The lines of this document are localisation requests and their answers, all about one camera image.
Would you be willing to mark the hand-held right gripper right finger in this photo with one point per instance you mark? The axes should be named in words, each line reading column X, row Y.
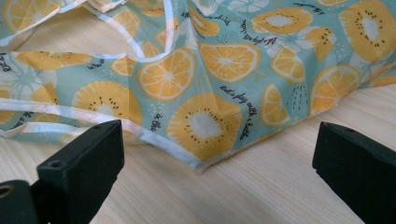
column 358, row 168

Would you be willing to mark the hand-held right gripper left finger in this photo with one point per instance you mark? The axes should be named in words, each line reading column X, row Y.
column 81, row 168

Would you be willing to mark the teal fruit print apron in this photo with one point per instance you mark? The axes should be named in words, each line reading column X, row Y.
column 218, row 93

